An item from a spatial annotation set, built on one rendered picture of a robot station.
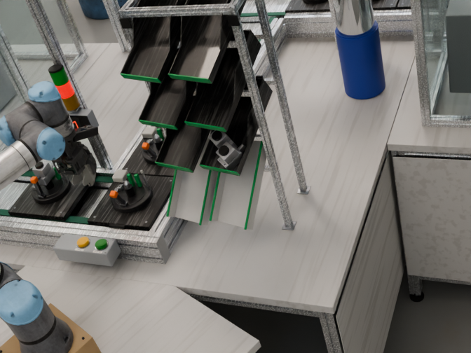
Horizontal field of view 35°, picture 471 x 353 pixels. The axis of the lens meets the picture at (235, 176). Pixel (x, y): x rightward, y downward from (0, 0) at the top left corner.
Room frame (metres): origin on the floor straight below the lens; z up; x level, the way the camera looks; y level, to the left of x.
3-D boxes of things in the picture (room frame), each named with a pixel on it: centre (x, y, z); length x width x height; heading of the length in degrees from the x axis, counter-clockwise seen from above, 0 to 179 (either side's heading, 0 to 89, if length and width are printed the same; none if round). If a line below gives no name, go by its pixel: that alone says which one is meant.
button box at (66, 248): (1.85, 0.53, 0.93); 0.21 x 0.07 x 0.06; 59
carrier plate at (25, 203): (2.17, 0.64, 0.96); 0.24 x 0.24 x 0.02; 59
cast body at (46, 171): (2.18, 0.63, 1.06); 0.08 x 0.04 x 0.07; 148
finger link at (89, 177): (1.76, 0.41, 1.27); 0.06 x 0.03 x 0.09; 149
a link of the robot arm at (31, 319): (1.48, 0.66, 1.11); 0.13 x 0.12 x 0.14; 33
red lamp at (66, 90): (2.19, 0.45, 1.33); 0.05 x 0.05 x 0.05
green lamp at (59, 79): (2.19, 0.45, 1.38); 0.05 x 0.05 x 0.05
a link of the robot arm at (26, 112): (1.71, 0.50, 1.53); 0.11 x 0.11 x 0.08; 33
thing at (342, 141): (2.37, 0.12, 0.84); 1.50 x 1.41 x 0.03; 59
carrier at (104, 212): (1.99, 0.35, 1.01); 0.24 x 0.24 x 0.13; 59
